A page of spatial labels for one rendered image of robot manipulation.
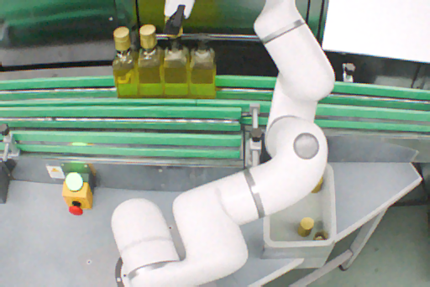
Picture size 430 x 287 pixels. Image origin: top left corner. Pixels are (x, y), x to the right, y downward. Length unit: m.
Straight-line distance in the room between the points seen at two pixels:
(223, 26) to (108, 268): 0.63
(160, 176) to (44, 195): 0.34
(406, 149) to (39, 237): 1.02
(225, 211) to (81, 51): 0.75
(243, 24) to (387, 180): 0.57
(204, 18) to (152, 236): 0.60
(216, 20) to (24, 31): 0.54
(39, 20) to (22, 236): 0.58
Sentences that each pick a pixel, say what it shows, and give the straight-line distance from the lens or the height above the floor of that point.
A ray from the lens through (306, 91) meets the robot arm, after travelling 0.89.
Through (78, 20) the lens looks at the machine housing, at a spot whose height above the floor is 1.06.
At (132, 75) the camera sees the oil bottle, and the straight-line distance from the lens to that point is 1.22.
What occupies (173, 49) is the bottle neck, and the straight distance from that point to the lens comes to 1.17.
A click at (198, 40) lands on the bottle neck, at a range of 1.14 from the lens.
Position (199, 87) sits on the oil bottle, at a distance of 1.24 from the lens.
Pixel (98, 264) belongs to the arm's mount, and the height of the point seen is 0.87.
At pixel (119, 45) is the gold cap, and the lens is 1.17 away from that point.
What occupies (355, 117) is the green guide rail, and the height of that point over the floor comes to 0.93.
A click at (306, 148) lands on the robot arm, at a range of 0.85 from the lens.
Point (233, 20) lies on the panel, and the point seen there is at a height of 1.07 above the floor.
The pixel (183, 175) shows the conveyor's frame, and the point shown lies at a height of 0.83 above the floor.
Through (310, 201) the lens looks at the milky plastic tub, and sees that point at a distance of 1.36.
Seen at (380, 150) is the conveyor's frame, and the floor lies 0.81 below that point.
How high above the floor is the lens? 1.96
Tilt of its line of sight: 56 degrees down
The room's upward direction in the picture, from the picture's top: straight up
